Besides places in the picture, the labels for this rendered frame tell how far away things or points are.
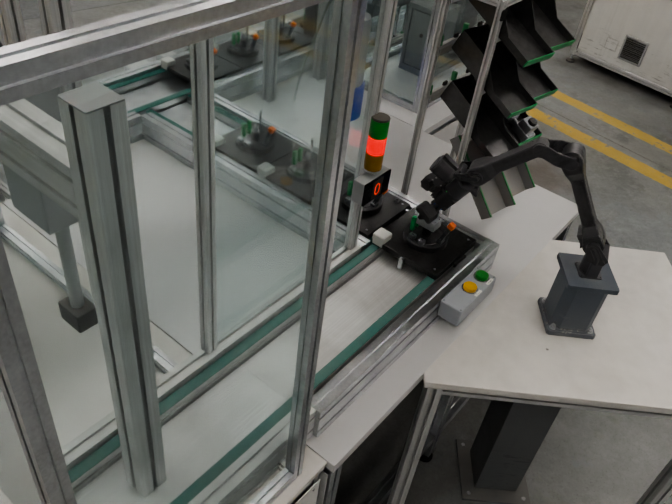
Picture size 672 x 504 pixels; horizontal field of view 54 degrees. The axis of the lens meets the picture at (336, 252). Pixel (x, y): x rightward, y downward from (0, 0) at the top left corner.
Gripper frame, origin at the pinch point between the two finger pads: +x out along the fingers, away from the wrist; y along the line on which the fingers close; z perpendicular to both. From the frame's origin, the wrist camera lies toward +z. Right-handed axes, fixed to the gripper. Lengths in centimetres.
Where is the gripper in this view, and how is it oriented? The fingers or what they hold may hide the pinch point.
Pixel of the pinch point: (429, 209)
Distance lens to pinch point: 200.7
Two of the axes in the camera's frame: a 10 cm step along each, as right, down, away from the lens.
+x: -5.0, 4.0, 7.7
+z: -6.0, -8.0, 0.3
